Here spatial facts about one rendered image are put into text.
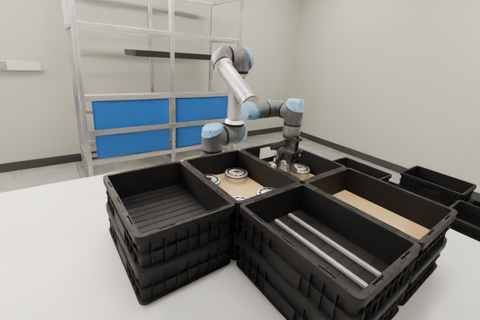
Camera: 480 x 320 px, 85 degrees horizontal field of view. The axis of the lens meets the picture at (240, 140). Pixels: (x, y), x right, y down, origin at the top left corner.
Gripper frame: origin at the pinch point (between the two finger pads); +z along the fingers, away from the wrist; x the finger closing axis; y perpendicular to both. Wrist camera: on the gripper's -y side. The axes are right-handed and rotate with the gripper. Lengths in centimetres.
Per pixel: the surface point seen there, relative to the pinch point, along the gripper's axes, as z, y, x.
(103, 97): -7, -186, -56
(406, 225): 2, 48, 17
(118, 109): 5, -188, -44
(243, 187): 2.0, -0.4, -21.2
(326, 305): 0, 57, -35
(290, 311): 10, 48, -37
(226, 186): 2.0, -4.5, -27.3
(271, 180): -2.9, 7.0, -12.2
